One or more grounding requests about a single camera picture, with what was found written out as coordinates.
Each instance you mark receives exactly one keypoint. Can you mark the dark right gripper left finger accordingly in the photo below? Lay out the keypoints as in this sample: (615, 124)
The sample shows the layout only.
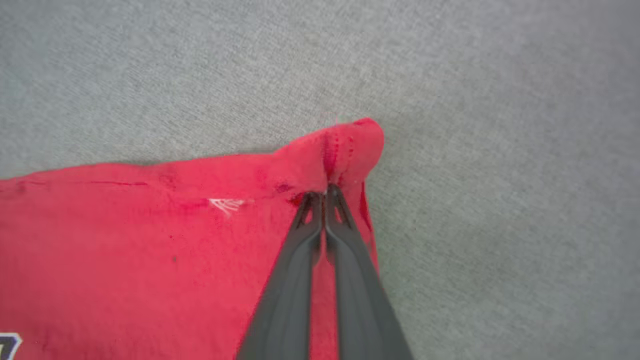
(285, 310)

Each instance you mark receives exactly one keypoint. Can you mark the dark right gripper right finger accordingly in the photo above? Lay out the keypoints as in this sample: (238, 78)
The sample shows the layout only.
(360, 310)

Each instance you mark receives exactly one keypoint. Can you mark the red basketball jersey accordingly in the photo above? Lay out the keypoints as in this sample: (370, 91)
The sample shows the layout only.
(125, 250)

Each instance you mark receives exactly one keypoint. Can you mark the grey fabric sofa cushion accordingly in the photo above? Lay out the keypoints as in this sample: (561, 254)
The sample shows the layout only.
(500, 150)

